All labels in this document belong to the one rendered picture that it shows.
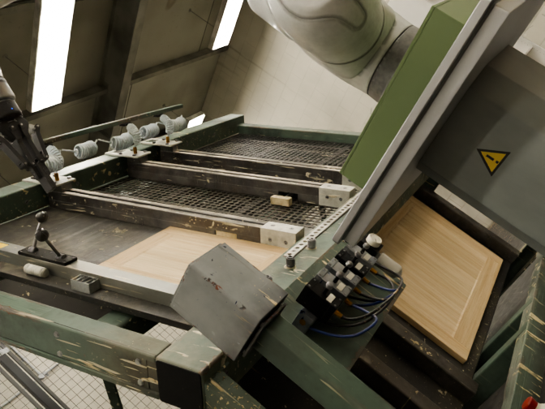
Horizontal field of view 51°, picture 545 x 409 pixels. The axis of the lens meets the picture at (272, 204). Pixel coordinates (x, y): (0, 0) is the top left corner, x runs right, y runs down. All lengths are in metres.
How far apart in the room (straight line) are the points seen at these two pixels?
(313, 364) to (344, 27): 0.58
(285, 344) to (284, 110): 7.01
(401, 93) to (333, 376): 0.51
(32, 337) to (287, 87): 6.64
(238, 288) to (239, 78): 7.27
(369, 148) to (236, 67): 7.27
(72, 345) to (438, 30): 1.02
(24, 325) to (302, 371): 0.73
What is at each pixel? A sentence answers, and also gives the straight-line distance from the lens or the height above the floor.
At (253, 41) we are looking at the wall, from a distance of 7.98.
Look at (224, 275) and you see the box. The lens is 1.08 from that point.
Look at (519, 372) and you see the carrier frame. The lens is 1.84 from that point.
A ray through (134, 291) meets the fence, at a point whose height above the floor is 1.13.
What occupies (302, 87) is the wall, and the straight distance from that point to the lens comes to 7.73.
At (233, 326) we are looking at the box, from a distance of 1.07.
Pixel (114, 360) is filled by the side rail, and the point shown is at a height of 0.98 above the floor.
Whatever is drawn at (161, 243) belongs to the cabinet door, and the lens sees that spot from 1.87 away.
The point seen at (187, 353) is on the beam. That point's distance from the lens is 1.24.
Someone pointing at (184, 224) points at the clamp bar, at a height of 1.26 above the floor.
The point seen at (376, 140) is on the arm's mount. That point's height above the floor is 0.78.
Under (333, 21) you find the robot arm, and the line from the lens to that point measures 0.89.
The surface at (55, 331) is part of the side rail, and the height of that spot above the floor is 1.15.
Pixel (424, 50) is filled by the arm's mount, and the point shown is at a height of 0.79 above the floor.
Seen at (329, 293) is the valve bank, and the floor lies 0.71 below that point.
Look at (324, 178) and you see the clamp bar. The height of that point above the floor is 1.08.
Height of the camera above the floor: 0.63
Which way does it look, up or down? 13 degrees up
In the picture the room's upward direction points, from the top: 53 degrees counter-clockwise
